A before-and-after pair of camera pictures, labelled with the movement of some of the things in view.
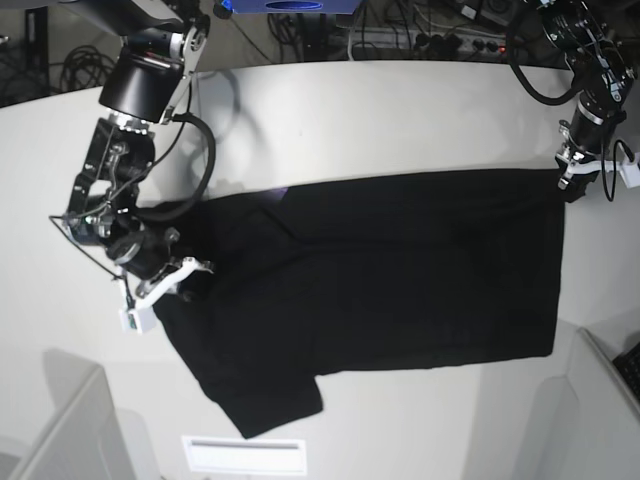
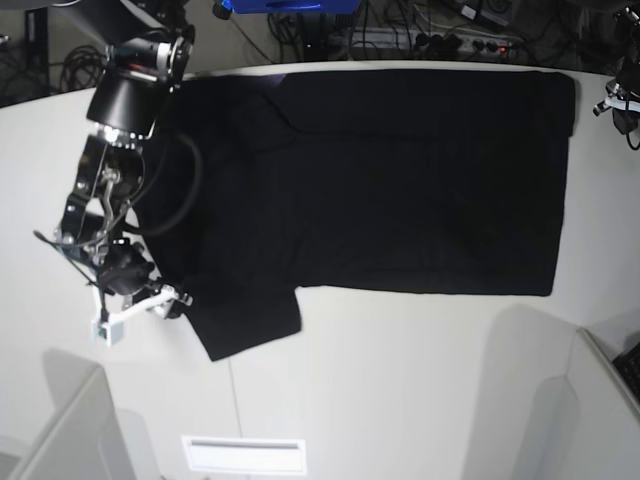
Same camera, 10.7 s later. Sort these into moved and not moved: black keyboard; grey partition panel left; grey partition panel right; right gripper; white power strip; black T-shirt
Moved: right gripper; black T-shirt
Not moved: grey partition panel left; white power strip; black keyboard; grey partition panel right
